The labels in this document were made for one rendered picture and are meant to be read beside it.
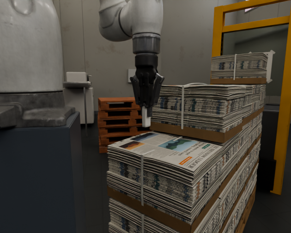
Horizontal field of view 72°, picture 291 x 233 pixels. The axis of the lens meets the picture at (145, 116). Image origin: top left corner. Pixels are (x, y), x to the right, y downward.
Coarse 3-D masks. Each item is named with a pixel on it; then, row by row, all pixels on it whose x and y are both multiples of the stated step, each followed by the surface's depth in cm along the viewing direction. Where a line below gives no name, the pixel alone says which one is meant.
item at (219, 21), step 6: (222, 6) 202; (216, 12) 207; (222, 12) 203; (216, 18) 207; (222, 18) 204; (216, 24) 208; (222, 24) 212; (216, 30) 209; (216, 36) 210; (222, 36) 210; (216, 42) 211; (222, 42) 214; (216, 48) 211; (222, 48) 215; (216, 54) 212; (210, 84) 220
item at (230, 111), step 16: (192, 96) 86; (208, 96) 81; (224, 96) 77; (240, 96) 93; (192, 112) 86; (208, 112) 82; (224, 112) 78; (240, 112) 97; (208, 128) 83; (224, 128) 80
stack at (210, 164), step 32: (128, 160) 74; (160, 160) 64; (192, 160) 64; (224, 160) 88; (128, 192) 75; (160, 192) 66; (192, 192) 59; (224, 192) 90; (128, 224) 79; (160, 224) 68
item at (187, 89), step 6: (180, 90) 89; (186, 90) 87; (180, 96) 90; (186, 96) 88; (180, 102) 90; (186, 102) 88; (180, 108) 90; (186, 108) 89; (180, 114) 90; (186, 114) 88; (180, 120) 90; (186, 120) 88; (186, 126) 89
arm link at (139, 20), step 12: (132, 0) 59; (144, 0) 57; (156, 0) 59; (120, 12) 65; (132, 12) 60; (144, 12) 58; (156, 12) 59; (120, 24) 66; (132, 24) 61; (144, 24) 59; (156, 24) 60; (132, 36) 68
